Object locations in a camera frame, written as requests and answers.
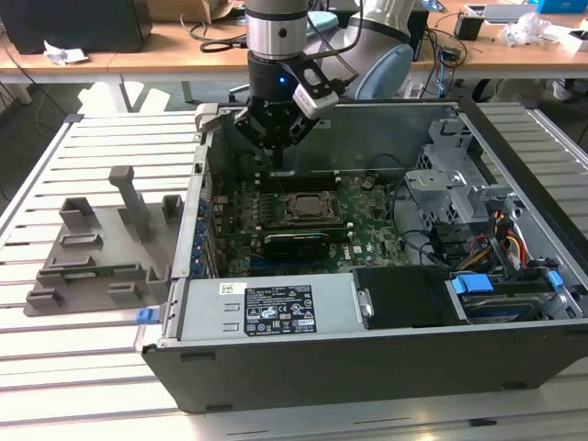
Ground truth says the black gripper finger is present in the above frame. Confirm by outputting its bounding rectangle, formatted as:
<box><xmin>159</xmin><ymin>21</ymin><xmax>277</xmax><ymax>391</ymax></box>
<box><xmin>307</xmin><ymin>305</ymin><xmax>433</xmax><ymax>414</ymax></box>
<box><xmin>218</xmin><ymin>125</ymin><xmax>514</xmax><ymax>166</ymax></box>
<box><xmin>277</xmin><ymin>118</ymin><xmax>321</xmax><ymax>172</ymax></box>
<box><xmin>232</xmin><ymin>107</ymin><xmax>278</xmax><ymax>172</ymax></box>

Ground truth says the silver CPU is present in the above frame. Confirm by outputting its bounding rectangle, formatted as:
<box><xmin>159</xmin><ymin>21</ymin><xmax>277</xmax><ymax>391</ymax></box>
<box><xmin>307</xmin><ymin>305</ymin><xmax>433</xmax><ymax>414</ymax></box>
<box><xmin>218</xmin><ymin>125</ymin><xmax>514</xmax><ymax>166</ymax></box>
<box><xmin>296</xmin><ymin>195</ymin><xmax>325</xmax><ymax>217</ymax></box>

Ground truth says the metal socket cover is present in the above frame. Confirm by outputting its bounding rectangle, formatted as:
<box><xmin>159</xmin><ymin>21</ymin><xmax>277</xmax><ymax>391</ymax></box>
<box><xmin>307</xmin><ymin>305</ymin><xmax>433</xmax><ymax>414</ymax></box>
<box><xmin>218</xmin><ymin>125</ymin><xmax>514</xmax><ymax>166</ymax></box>
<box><xmin>287</xmin><ymin>190</ymin><xmax>341</xmax><ymax>221</ymax></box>

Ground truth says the RAM stick with white label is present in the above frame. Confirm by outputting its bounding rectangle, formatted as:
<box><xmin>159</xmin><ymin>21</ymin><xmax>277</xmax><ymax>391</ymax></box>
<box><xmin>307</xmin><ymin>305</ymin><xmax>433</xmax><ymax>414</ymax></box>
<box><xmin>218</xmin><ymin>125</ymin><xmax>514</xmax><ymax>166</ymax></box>
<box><xmin>256</xmin><ymin>222</ymin><xmax>351</xmax><ymax>241</ymax></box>

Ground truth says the green motherboard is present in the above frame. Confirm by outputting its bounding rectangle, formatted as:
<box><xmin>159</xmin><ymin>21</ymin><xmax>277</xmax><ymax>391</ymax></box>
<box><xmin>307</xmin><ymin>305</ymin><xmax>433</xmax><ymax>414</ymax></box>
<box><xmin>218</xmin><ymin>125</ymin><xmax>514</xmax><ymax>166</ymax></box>
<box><xmin>201</xmin><ymin>172</ymin><xmax>445</xmax><ymax>279</ymax></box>

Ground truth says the black graphics card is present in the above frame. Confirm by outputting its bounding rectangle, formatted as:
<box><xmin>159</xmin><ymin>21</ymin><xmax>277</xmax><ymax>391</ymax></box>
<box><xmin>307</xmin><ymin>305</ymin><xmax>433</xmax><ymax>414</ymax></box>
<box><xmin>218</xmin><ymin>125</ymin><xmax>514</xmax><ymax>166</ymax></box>
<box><xmin>262</xmin><ymin>231</ymin><xmax>331</xmax><ymax>262</ymax></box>

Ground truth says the silver metal drive cage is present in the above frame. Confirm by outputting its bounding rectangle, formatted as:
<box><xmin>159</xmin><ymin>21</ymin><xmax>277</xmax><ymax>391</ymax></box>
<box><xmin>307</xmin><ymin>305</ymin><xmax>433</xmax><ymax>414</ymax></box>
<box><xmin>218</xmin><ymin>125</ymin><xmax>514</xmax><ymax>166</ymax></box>
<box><xmin>403</xmin><ymin>117</ymin><xmax>527</xmax><ymax>231</ymax></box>

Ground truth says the wooden desk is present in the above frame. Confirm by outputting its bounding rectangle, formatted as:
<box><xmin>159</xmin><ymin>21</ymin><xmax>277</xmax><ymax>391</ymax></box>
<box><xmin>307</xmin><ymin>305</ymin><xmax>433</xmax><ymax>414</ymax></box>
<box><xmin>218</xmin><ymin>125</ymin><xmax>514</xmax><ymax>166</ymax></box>
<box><xmin>0</xmin><ymin>0</ymin><xmax>588</xmax><ymax>86</ymax></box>

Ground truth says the silver power supply unit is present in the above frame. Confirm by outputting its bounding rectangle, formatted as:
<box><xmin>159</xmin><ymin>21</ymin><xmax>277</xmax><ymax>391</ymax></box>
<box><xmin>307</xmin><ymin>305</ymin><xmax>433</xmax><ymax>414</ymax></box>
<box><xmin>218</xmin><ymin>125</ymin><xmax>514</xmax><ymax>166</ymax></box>
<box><xmin>158</xmin><ymin>270</ymin><xmax>371</xmax><ymax>345</ymax></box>

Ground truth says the grey parts rack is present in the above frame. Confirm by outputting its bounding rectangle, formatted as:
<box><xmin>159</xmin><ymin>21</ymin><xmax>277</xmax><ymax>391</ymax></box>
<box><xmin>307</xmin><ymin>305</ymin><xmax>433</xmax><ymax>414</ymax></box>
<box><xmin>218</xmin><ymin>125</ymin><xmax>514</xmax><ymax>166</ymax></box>
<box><xmin>25</xmin><ymin>165</ymin><xmax>186</xmax><ymax>318</ymax></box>

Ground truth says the large black computer box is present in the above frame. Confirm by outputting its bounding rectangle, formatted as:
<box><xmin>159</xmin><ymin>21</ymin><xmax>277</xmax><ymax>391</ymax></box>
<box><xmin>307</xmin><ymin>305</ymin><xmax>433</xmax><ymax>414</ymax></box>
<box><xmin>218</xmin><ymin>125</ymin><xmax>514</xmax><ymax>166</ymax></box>
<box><xmin>0</xmin><ymin>0</ymin><xmax>153</xmax><ymax>54</ymax></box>

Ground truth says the crumpled white paper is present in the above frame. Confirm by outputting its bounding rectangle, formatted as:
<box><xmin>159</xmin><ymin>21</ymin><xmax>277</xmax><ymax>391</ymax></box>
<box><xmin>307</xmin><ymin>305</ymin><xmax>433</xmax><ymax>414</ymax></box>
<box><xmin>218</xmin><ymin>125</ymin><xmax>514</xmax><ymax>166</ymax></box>
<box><xmin>43</xmin><ymin>39</ymin><xmax>89</xmax><ymax>66</ymax></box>

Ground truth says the small black box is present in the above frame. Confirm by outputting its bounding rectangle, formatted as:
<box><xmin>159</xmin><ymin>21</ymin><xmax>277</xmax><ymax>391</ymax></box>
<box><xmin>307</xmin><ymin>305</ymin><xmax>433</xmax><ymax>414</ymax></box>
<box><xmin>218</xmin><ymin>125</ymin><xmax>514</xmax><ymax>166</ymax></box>
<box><xmin>453</xmin><ymin>4</ymin><xmax>487</xmax><ymax>41</ymax></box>

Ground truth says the green RAM stick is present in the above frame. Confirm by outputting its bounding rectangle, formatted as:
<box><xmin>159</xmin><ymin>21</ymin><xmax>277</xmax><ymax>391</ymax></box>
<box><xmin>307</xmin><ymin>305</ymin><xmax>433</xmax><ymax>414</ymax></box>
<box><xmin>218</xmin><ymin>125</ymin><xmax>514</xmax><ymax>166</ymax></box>
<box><xmin>58</xmin><ymin>266</ymin><xmax>117</xmax><ymax>279</ymax></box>

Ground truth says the hard disk in blue carrier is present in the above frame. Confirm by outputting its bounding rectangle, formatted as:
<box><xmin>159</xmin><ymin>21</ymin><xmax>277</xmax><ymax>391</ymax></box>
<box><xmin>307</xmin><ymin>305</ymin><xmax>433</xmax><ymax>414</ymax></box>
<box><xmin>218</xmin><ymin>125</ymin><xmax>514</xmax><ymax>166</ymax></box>
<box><xmin>444</xmin><ymin>270</ymin><xmax>569</xmax><ymax>326</ymax></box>

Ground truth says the grey tray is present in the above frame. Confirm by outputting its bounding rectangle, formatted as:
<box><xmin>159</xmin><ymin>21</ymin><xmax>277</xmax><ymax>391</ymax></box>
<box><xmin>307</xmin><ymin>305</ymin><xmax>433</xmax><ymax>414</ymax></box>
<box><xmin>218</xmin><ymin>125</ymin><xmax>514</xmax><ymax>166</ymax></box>
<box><xmin>481</xmin><ymin>2</ymin><xmax>539</xmax><ymax>25</ymax></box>

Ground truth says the clear plastic bag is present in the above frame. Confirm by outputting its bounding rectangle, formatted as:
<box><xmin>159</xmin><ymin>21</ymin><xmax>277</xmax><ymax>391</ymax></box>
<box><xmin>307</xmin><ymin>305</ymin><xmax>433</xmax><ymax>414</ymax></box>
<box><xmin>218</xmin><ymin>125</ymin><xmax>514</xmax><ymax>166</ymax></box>
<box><xmin>499</xmin><ymin>11</ymin><xmax>555</xmax><ymax>48</ymax></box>

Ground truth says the open black PC case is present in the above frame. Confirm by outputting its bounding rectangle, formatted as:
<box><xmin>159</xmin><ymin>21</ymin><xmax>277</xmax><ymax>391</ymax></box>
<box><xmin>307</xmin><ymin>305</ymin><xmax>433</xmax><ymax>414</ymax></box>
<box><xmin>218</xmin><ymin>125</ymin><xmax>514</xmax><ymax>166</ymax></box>
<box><xmin>132</xmin><ymin>98</ymin><xmax>588</xmax><ymax>414</ymax></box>

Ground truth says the white box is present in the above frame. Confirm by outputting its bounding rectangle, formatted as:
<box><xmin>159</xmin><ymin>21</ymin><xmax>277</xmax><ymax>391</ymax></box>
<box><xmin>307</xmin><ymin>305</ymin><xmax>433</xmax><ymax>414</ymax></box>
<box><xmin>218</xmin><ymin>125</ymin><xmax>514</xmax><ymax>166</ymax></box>
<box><xmin>541</xmin><ymin>25</ymin><xmax>588</xmax><ymax>55</ymax></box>

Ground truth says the blue box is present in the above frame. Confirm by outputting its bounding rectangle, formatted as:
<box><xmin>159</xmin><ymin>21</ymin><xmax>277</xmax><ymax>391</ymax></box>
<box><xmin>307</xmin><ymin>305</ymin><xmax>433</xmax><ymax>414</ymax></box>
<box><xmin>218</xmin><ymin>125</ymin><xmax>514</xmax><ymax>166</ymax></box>
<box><xmin>536</xmin><ymin>0</ymin><xmax>588</xmax><ymax>15</ymax></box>

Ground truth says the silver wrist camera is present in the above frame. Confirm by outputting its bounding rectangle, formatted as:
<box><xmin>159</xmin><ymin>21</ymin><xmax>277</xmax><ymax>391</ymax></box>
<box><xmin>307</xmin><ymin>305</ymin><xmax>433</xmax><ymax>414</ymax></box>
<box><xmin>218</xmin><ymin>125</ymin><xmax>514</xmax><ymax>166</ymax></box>
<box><xmin>291</xmin><ymin>67</ymin><xmax>342</xmax><ymax>121</ymax></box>

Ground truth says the yellow red wire bundle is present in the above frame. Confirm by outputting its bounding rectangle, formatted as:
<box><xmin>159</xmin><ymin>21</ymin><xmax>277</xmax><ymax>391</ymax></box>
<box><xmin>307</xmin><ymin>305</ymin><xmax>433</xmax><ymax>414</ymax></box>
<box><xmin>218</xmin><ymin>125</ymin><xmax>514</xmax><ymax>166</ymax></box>
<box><xmin>489</xmin><ymin>209</ymin><xmax>528</xmax><ymax>272</ymax></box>

